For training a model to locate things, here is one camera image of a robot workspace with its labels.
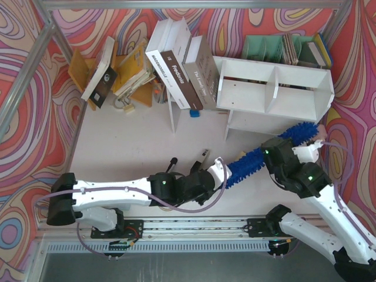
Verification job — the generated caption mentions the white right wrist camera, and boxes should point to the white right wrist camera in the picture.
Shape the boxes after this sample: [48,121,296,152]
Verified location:
[292,140,324,163]

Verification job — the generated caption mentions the blue microfiber duster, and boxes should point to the blue microfiber duster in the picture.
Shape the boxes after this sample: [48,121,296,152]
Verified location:
[226,122,318,189]

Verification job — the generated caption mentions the yellow worn paperback stack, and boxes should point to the yellow worn paperback stack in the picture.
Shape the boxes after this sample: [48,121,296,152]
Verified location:
[113,38,155,99]

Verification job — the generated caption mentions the grey Lonely One book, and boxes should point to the grey Lonely One book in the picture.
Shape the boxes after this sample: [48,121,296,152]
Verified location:
[183,35,220,110]

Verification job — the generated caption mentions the clear tape roll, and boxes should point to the clear tape roll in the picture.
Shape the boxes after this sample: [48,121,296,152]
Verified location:
[113,98,129,110]

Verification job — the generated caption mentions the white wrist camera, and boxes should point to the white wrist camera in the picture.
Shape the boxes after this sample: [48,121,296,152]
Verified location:
[207,157,232,189]
[292,140,324,163]

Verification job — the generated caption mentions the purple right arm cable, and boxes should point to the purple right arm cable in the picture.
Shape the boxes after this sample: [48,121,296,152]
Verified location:
[321,140,374,244]

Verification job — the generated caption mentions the yellow sticky note pad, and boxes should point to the yellow sticky note pad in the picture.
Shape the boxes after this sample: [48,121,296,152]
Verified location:
[239,151,246,159]

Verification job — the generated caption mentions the white Mademoiselle book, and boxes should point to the white Mademoiselle book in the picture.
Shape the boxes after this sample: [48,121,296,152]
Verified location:
[146,19,190,109]

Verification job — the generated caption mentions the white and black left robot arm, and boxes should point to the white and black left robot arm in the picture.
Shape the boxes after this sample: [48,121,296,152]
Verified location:
[47,170,217,232]

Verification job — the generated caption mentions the brown notebooks in organizer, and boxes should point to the brown notebooks in organizer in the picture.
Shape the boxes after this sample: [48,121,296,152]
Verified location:
[283,33,298,66]

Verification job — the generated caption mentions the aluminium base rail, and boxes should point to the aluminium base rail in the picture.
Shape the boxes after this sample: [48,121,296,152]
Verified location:
[36,216,358,253]

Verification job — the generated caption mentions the blue pencil sharpener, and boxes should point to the blue pencil sharpener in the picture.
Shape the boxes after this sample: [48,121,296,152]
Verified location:
[189,110,200,118]

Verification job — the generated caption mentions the green desk organizer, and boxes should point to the green desk organizer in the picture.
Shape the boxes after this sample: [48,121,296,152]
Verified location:
[241,35,322,69]

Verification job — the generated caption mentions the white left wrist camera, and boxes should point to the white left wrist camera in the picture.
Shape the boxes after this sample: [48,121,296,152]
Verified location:
[207,157,232,189]

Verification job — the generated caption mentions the grey and blue book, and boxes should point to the grey and blue book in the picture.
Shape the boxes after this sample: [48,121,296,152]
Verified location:
[307,33,333,69]

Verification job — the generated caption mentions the white wooden bookshelf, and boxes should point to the white wooden bookshelf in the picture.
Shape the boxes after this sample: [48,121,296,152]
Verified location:
[166,55,335,142]

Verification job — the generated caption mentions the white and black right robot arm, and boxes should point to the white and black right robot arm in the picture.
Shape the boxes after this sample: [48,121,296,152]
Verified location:
[261,137,375,281]

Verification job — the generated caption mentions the white and black leaning book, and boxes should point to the white and black leaning book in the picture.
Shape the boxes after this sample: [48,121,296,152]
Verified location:
[81,36,117,108]

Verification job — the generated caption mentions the brown Fredonia book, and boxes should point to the brown Fredonia book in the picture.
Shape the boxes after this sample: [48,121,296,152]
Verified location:
[161,50,203,110]

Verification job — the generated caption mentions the black and beige stapler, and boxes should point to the black and beige stapler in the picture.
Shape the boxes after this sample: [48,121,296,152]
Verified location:
[190,149,210,173]

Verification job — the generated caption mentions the beige binder clip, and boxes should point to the beige binder clip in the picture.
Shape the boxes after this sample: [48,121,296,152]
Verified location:
[123,100,135,113]

